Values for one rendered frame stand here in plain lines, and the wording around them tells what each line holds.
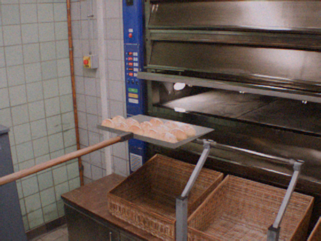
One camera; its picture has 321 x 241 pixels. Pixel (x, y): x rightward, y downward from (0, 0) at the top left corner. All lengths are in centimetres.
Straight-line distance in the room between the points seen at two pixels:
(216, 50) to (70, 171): 179
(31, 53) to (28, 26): 21
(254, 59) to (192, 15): 48
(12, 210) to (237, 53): 163
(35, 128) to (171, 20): 141
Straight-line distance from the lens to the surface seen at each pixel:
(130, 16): 255
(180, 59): 232
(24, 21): 292
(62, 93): 314
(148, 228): 218
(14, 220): 242
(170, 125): 195
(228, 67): 212
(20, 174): 153
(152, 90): 253
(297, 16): 194
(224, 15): 213
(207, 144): 184
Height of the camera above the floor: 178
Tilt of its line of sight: 15 degrees down
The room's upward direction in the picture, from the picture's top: 1 degrees counter-clockwise
